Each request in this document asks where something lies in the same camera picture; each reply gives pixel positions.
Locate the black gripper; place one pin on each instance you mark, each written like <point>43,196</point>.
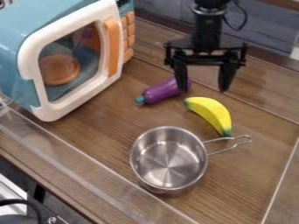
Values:
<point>230,57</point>

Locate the yellow toy banana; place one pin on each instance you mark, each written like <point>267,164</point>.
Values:
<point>212,111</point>

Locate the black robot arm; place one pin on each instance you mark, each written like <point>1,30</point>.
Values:
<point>210,14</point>

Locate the purple toy eggplant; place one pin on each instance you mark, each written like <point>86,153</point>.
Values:
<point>159,92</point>

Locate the blue white toy microwave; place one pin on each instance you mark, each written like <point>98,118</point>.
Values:
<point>63,49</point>

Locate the clear acrylic barrier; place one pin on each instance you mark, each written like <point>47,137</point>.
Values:
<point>100,195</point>

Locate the silver pot with handle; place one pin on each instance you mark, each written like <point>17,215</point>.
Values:
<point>168,159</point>

